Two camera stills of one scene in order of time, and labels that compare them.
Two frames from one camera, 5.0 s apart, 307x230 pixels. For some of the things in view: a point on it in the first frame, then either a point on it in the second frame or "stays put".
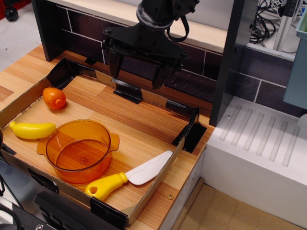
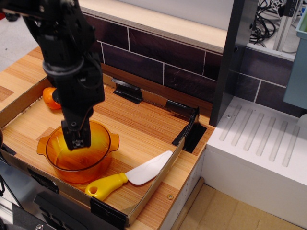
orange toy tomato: (53, 97) stays put
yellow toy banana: (32, 130) → (98, 139)
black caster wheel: (11, 13) stays put
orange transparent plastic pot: (80, 150) stays put
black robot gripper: (156, 44) → (78, 86)
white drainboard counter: (258, 153) stays put
